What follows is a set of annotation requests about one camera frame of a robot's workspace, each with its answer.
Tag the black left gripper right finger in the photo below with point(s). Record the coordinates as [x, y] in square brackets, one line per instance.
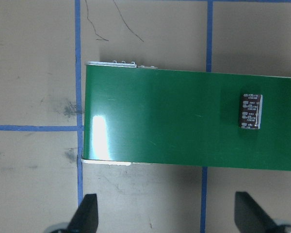
[249, 217]

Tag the brown cylindrical capacitor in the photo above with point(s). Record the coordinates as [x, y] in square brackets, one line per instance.
[250, 111]

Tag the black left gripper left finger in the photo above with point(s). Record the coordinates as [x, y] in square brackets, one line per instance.
[85, 219]

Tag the green conveyor belt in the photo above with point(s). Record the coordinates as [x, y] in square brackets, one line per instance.
[143, 115]

